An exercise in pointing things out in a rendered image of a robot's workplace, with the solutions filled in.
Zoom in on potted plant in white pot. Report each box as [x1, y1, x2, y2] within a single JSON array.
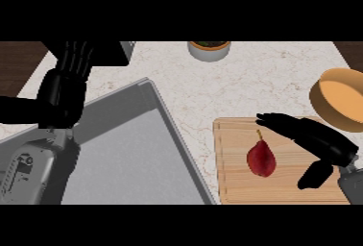
[[186, 40, 233, 63]]

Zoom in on red pear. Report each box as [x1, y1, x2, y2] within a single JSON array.
[[245, 129, 277, 179]]

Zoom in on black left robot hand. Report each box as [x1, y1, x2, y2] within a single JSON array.
[[0, 40, 97, 130]]

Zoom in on large grey tray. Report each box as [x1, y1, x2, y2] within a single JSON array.
[[0, 76, 218, 206]]

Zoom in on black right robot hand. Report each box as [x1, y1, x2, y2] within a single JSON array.
[[254, 112, 362, 190]]

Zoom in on dark appliance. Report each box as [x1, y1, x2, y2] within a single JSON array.
[[89, 40, 137, 67]]

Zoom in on wooden cutting board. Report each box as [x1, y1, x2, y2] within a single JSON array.
[[211, 116, 351, 206]]

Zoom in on orange pot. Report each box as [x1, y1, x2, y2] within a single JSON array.
[[308, 67, 363, 134]]

